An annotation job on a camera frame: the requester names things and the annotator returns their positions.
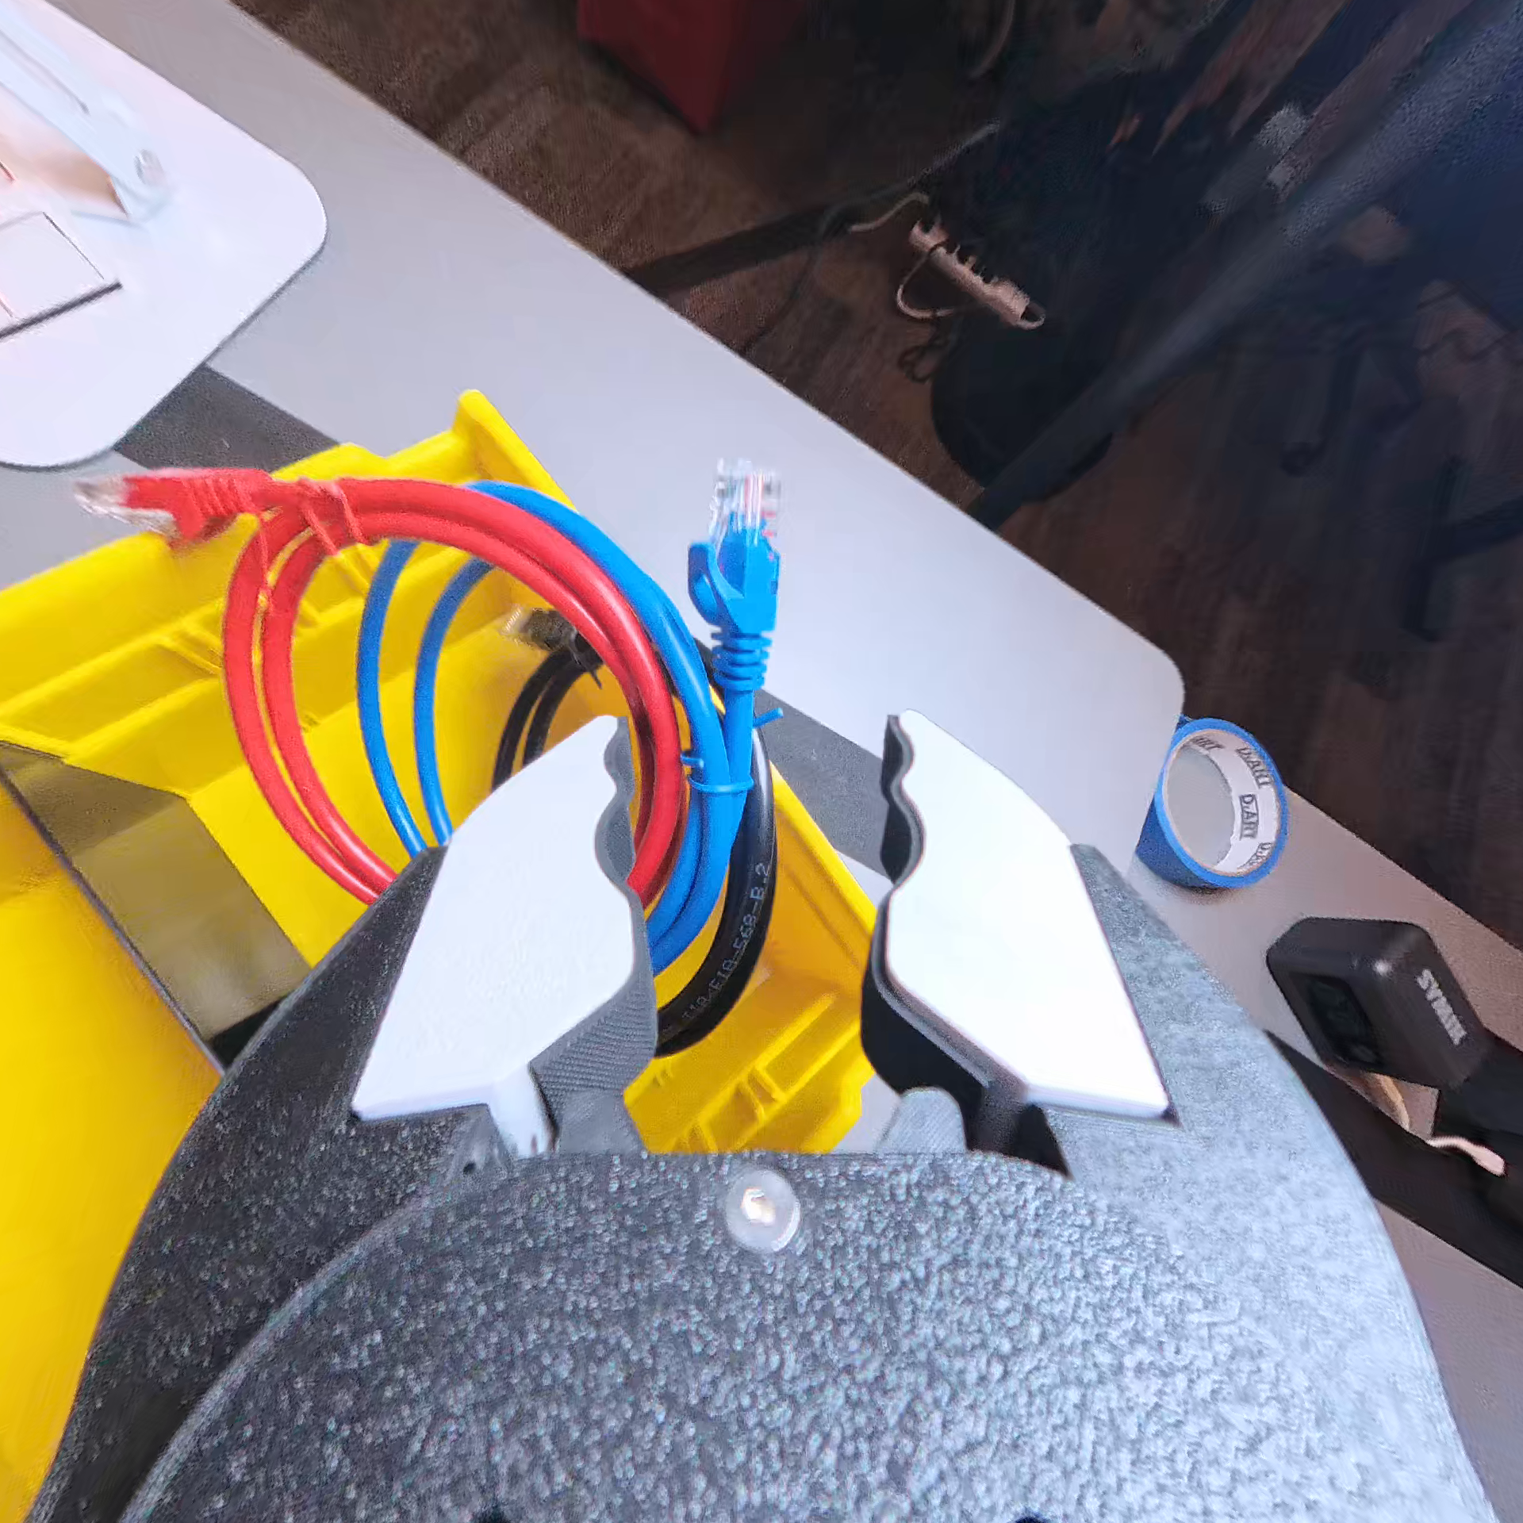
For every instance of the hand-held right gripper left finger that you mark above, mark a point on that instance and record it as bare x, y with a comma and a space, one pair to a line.
500, 953

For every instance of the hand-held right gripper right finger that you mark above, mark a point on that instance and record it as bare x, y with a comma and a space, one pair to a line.
1012, 953

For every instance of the black network switch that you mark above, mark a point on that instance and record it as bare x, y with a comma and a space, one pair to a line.
1393, 963

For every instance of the yellow plastic bin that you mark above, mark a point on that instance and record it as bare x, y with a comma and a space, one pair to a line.
143, 666

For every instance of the blue tape roll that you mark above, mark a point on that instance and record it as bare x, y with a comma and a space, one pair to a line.
1152, 833

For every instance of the white power strip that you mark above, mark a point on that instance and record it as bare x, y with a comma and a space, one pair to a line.
969, 277

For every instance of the clipboard with metal clip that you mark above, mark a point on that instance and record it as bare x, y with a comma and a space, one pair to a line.
239, 240

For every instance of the red box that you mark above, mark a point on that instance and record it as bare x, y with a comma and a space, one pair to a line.
691, 49

